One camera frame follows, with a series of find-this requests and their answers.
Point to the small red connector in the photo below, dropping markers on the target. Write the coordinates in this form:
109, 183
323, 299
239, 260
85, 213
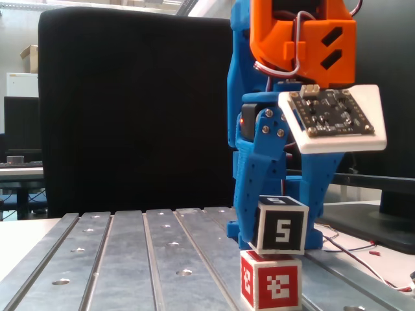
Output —
374, 252

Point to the black office chair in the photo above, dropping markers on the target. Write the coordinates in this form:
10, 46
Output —
129, 113

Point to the orange gripper body housing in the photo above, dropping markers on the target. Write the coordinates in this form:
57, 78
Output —
262, 103

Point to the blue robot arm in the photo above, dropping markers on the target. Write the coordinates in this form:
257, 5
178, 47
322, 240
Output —
238, 64

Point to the white mount with circuit board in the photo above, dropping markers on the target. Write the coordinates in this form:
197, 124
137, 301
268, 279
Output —
340, 113

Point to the black keyboard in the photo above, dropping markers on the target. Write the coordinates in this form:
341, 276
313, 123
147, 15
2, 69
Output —
22, 164

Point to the red cube with white markers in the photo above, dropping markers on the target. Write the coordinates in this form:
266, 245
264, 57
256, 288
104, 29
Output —
279, 286

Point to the large black computer monitor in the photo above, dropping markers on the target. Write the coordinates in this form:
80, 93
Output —
389, 81

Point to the small black background monitor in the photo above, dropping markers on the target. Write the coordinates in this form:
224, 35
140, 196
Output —
21, 123

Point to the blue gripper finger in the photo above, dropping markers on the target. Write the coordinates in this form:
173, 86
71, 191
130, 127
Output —
249, 175
319, 175

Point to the grey round tape roll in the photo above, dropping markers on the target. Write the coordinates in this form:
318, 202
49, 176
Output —
15, 159

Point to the slotted metal base plate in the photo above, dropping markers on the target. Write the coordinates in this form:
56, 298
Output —
129, 275

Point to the black cube with white markers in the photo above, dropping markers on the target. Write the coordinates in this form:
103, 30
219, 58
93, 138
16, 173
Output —
282, 230

